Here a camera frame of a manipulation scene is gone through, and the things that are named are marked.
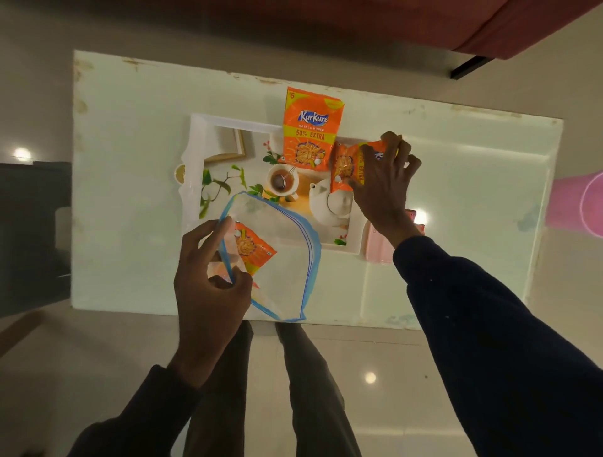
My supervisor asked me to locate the red fabric sofa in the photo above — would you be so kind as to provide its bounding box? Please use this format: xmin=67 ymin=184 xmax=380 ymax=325
xmin=155 ymin=0 xmax=603 ymax=80

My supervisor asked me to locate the pink lidded plastic container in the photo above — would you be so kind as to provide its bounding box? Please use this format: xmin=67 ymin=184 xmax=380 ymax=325
xmin=363 ymin=209 xmax=427 ymax=264

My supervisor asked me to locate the clear blue-sealed zip bag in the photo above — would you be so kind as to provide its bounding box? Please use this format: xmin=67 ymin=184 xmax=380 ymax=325
xmin=207 ymin=190 xmax=323 ymax=323

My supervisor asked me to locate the person's right hand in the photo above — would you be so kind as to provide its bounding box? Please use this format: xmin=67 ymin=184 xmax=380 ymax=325
xmin=348 ymin=131 xmax=423 ymax=249

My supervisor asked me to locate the white printed tray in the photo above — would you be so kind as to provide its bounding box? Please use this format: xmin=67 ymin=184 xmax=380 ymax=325
xmin=178 ymin=112 xmax=369 ymax=255

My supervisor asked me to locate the person's left hand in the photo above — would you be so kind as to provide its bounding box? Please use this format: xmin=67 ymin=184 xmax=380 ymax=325
xmin=168 ymin=216 xmax=254 ymax=389

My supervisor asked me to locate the dark grey plastic stool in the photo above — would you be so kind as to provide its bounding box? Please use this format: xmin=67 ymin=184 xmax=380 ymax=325
xmin=0 ymin=161 xmax=72 ymax=319

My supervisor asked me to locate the person's leg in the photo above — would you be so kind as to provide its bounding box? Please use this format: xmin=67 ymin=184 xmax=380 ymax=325
xmin=275 ymin=322 xmax=362 ymax=457
xmin=183 ymin=321 xmax=254 ymax=457

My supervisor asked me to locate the person's left leg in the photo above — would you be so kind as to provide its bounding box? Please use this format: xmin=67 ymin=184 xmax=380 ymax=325
xmin=183 ymin=321 xmax=254 ymax=457

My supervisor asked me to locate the person's right leg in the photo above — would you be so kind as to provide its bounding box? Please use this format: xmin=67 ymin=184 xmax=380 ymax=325
xmin=275 ymin=322 xmax=362 ymax=457

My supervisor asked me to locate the person's left forearm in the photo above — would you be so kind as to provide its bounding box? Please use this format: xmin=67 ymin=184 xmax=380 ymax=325
xmin=68 ymin=365 xmax=204 ymax=457

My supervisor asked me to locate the pink plastic bin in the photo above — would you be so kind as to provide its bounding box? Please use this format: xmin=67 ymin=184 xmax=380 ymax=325
xmin=545 ymin=170 xmax=603 ymax=239

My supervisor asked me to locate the person's right forearm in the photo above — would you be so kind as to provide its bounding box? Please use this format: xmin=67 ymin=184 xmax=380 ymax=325
xmin=392 ymin=235 xmax=603 ymax=457

